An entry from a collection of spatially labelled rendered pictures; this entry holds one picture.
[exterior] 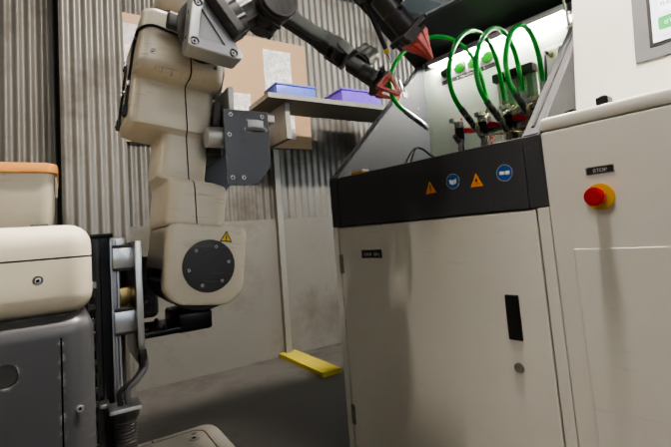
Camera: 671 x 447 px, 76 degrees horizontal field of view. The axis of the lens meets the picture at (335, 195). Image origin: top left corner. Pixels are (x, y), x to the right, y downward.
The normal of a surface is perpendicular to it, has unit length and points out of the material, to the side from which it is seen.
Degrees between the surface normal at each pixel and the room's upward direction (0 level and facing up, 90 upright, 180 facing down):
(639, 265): 90
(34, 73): 90
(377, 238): 90
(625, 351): 90
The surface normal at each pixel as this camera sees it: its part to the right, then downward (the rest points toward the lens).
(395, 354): -0.75, 0.00
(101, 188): 0.54, -0.11
